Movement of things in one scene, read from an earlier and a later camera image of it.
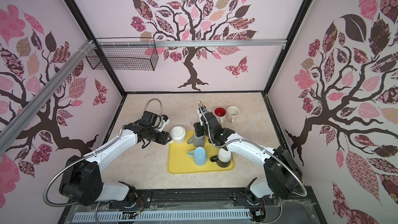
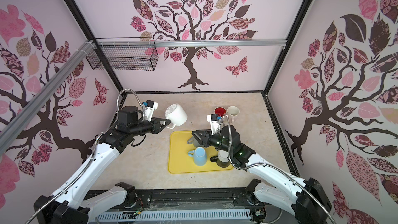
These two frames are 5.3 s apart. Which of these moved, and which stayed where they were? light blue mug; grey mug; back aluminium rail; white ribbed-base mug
Moved: white ribbed-base mug
Stayed: back aluminium rail; grey mug; light blue mug
